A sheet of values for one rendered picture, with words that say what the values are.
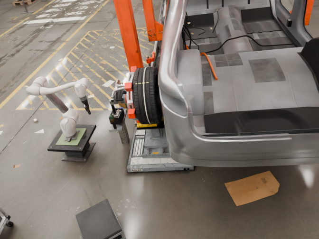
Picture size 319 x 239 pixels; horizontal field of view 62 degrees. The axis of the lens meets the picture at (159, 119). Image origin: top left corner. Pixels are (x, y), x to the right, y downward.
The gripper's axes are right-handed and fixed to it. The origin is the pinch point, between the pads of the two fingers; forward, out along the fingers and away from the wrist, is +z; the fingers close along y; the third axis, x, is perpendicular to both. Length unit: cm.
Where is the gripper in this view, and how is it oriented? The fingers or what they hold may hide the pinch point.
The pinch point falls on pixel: (89, 112)
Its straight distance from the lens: 347.1
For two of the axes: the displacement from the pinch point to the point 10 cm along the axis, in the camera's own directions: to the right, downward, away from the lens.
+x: 9.9, -1.1, -1.0
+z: 1.5, 7.5, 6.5
